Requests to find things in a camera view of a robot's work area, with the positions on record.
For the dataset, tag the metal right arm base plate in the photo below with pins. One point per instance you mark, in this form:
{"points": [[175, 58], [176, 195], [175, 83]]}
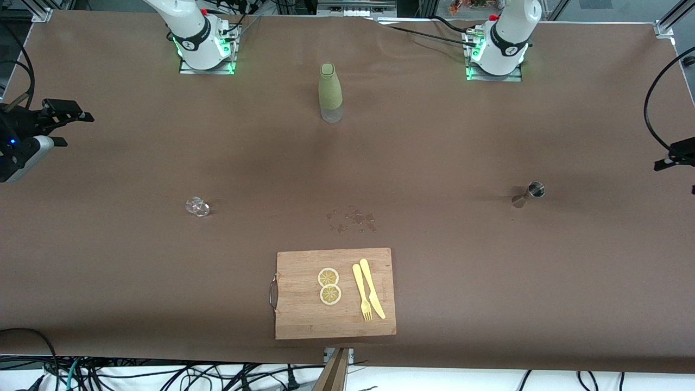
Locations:
{"points": [[214, 70]]}

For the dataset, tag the grey power strip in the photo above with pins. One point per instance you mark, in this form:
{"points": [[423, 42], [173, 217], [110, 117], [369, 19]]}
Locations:
{"points": [[355, 8]]}

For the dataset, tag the small clear glass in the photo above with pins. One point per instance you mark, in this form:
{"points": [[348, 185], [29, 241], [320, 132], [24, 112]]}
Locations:
{"points": [[198, 207]]}

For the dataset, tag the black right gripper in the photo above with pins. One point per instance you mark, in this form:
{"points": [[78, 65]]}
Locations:
{"points": [[23, 120]]}

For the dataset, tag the spilled liquid drops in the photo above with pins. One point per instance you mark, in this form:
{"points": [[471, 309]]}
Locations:
{"points": [[353, 220]]}

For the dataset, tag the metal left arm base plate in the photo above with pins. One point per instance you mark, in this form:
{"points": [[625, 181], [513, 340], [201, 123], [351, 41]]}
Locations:
{"points": [[507, 77]]}

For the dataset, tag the yellow plastic fork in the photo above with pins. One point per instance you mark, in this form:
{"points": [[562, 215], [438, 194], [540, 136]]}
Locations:
{"points": [[359, 288]]}

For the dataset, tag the yellow lemon slice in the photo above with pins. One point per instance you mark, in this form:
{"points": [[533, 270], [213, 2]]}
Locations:
{"points": [[330, 294], [328, 277]]}

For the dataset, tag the steel double-cone jigger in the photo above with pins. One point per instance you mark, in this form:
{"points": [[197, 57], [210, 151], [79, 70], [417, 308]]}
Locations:
{"points": [[535, 190]]}

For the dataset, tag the yellow plastic knife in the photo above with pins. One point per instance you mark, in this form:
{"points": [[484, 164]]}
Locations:
{"points": [[370, 288]]}

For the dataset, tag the green sleeved glass bottle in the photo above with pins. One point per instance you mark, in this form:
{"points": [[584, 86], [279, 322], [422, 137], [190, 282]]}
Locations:
{"points": [[330, 89]]}

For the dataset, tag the wooden post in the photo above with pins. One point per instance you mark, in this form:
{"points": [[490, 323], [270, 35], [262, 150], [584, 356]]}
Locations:
{"points": [[332, 374]]}

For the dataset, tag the wooden cutting board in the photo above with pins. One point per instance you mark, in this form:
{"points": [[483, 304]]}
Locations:
{"points": [[336, 320]]}

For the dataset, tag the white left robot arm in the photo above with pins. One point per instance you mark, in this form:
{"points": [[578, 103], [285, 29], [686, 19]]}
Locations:
{"points": [[505, 38]]}

